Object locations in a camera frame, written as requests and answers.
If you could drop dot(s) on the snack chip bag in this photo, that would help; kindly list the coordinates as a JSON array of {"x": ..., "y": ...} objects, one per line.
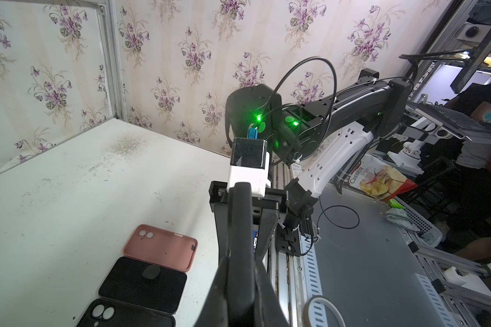
[{"x": 379, "y": 180}]

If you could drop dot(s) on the green grey cloth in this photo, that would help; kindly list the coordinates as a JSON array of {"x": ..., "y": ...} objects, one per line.
[{"x": 398, "y": 217}]

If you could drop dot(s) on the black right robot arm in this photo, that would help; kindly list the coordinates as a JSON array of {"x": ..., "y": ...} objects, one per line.
[{"x": 370, "y": 109}]

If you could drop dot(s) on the black keyboard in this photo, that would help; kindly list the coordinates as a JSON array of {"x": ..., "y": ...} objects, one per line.
[{"x": 455, "y": 123}]

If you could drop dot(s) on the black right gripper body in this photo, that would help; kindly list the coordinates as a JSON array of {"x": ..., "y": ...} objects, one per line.
[{"x": 266, "y": 213}]

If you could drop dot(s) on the blue black box cutter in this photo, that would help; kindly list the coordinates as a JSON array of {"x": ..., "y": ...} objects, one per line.
[{"x": 255, "y": 239}]

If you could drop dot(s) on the pink-cased phone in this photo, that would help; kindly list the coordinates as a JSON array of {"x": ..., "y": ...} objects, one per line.
[
  {"x": 161, "y": 247},
  {"x": 247, "y": 287}
]

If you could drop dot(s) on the purple smartphone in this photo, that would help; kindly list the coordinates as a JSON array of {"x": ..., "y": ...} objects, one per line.
[{"x": 145, "y": 285}]

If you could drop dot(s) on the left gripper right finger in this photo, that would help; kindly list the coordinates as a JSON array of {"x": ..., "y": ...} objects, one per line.
[{"x": 267, "y": 310}]

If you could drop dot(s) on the black phone case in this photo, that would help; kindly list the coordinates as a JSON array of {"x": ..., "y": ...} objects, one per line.
[{"x": 106, "y": 313}]

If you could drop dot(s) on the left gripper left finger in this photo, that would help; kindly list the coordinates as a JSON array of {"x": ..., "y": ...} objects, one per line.
[{"x": 215, "y": 312}]

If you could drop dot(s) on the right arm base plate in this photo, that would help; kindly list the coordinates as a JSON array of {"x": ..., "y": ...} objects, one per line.
[{"x": 292, "y": 242}]

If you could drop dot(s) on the person in black shirt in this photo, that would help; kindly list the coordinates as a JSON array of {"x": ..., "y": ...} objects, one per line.
[{"x": 474, "y": 164}]

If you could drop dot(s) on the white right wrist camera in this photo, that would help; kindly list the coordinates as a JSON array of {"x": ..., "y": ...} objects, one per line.
[{"x": 249, "y": 163}]

